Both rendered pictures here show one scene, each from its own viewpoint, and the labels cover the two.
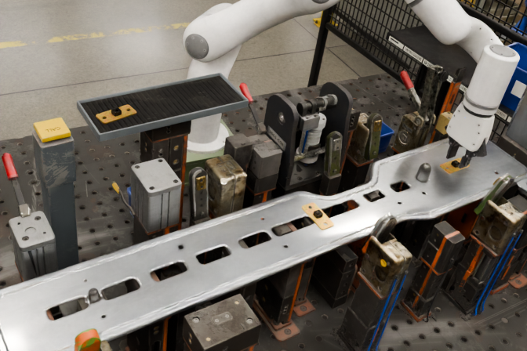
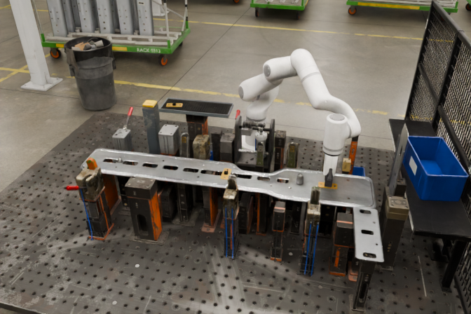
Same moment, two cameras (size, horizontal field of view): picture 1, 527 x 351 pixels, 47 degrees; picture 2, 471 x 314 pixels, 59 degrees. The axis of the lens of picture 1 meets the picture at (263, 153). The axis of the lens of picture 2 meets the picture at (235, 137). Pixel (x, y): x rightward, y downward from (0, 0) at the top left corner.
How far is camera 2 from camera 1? 1.40 m
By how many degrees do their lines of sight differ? 41
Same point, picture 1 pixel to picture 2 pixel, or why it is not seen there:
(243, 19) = (257, 82)
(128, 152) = not seen: hidden behind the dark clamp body
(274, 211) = (212, 165)
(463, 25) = (319, 98)
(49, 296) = (110, 155)
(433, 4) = (306, 84)
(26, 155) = not seen: hidden behind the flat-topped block
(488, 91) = (326, 138)
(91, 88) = (296, 130)
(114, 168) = not seen: hidden behind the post
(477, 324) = (301, 279)
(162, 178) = (168, 131)
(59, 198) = (150, 133)
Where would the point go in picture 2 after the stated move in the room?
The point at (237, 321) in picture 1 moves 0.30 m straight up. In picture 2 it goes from (144, 184) to (134, 125)
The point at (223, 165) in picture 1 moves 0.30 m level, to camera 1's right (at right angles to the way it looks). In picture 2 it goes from (200, 137) to (240, 164)
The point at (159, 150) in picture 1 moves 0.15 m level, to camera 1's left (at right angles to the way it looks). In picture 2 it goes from (190, 127) to (175, 116)
